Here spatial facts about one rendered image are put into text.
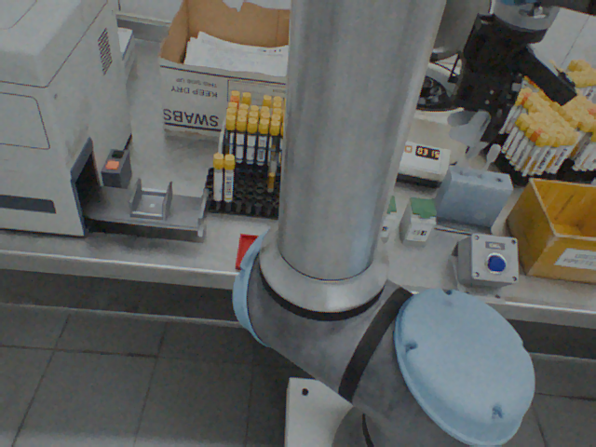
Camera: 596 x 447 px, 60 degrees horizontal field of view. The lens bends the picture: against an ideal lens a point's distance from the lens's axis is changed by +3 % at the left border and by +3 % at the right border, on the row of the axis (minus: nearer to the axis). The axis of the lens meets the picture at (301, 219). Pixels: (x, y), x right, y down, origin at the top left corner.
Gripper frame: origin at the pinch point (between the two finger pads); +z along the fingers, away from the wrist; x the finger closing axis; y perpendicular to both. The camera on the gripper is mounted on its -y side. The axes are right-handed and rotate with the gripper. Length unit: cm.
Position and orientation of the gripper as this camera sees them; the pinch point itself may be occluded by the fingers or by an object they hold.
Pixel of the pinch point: (474, 149)
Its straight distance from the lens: 86.1
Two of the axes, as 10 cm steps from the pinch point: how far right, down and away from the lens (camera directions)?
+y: -9.8, -1.7, -0.2
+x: -1.1, 6.9, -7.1
